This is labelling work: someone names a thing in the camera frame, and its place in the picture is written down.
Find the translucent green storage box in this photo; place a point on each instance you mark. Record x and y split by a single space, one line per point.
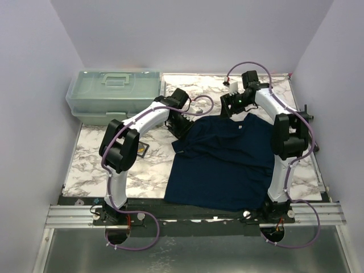
98 96

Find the navy blue t-shirt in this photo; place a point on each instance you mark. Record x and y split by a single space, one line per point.
222 164

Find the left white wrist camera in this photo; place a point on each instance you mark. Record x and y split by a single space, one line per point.
196 109

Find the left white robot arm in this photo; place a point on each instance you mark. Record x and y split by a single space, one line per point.
119 148

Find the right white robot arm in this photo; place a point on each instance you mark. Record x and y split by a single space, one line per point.
289 140

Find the black clamp tool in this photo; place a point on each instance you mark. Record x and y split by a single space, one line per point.
311 118

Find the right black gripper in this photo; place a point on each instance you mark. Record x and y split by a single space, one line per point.
226 105

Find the small black open case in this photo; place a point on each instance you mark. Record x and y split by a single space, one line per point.
146 147

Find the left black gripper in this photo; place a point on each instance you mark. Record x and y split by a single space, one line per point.
182 132

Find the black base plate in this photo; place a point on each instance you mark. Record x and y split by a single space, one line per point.
148 216

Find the aluminium mounting rail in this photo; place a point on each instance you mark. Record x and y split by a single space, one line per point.
67 217

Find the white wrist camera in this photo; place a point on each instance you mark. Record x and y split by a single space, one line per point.
232 85
196 109

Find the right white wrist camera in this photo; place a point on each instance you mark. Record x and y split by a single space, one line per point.
232 85

